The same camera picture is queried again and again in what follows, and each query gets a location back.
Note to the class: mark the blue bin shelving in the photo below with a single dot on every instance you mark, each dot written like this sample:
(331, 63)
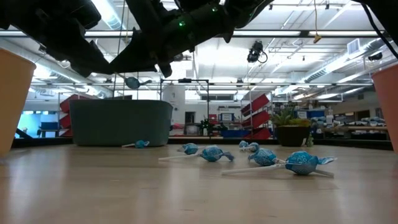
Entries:
(314, 114)

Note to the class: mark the slanted metal bin rack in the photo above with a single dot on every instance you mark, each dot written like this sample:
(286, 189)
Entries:
(58, 109)
(271, 109)

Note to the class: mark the small dark table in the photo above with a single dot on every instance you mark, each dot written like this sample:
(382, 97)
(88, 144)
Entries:
(48, 126)

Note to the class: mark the white air conditioning unit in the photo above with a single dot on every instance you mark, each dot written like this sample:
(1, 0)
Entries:
(354, 46)

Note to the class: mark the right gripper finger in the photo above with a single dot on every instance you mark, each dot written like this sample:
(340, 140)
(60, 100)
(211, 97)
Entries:
(164, 68)
(136, 59)

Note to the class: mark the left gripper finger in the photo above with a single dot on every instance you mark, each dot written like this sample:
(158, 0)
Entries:
(90, 63)

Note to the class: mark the potted succulent plant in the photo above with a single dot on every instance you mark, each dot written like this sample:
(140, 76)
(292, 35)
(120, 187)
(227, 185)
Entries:
(292, 133)

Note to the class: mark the grey crate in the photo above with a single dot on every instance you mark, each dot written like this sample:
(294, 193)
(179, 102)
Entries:
(192, 129)

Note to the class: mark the white blue sign board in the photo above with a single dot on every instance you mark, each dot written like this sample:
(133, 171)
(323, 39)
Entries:
(227, 117)

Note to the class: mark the yellow plug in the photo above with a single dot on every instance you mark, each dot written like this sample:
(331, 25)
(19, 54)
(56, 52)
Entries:
(317, 38)

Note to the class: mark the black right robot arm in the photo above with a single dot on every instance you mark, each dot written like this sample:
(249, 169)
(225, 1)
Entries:
(385, 12)

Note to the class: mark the ceiling light bar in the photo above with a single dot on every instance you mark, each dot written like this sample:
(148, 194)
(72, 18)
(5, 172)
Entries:
(217, 84)
(264, 32)

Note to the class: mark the yellow plastic bin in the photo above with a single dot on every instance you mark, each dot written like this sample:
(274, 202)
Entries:
(12, 102)

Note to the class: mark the teal plastic bin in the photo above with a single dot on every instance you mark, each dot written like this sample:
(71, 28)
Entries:
(121, 121)

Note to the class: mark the small black robot device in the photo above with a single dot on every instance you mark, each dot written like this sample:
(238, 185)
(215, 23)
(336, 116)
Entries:
(206, 126)

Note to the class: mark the red storage bin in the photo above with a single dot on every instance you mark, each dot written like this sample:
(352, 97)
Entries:
(256, 104)
(256, 119)
(65, 121)
(70, 104)
(66, 133)

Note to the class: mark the orange plastic bin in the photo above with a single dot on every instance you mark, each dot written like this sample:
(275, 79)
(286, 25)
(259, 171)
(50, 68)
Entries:
(387, 105)

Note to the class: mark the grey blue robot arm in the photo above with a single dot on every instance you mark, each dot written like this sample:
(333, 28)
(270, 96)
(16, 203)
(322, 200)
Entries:
(373, 120)
(320, 121)

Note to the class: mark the low blue tub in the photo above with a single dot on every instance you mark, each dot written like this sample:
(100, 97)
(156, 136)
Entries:
(236, 133)

